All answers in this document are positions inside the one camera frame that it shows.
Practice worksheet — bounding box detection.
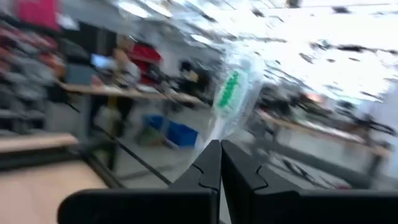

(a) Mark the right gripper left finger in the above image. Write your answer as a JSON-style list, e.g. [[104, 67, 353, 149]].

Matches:
[[57, 139, 223, 224]]

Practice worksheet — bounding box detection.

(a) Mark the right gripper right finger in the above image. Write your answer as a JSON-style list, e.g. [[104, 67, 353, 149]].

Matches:
[[221, 139, 398, 224]]

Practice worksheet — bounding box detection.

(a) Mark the green toothbrush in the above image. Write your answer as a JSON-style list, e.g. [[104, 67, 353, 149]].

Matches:
[[198, 49, 268, 151]]

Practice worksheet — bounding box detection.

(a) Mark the blue storage bin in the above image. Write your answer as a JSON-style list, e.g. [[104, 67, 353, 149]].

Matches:
[[141, 113, 165, 131], [166, 121, 200, 147]]

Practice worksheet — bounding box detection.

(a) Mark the wooden background table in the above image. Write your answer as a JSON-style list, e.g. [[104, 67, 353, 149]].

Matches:
[[257, 108, 392, 156], [57, 80, 208, 108]]

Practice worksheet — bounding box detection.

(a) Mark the person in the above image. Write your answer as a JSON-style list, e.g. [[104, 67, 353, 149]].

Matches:
[[88, 35, 142, 138]]

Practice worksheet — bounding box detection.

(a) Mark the red box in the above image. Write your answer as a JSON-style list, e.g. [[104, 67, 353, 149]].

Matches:
[[129, 43, 163, 65]]

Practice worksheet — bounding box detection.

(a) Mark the grey storage shelf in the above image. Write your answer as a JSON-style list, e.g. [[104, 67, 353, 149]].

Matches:
[[0, 18, 66, 138]]

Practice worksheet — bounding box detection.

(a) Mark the red wall panel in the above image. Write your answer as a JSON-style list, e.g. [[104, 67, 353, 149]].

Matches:
[[15, 0, 62, 32]]

